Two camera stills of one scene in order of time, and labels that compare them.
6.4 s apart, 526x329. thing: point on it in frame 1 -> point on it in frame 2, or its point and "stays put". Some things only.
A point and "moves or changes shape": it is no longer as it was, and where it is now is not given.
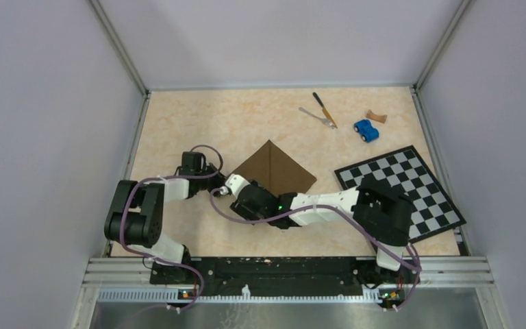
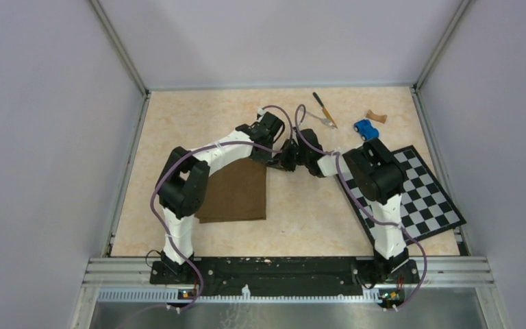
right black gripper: [244, 212] -> [287, 146]
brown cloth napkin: [273, 169] moves or changes shape
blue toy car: [367, 130] stays put
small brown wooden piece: [377, 118] stays put
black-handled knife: [324, 110] stays put
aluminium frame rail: [455, 272] stays put
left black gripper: [220, 180] -> [265, 157]
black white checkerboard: [432, 210] stays put
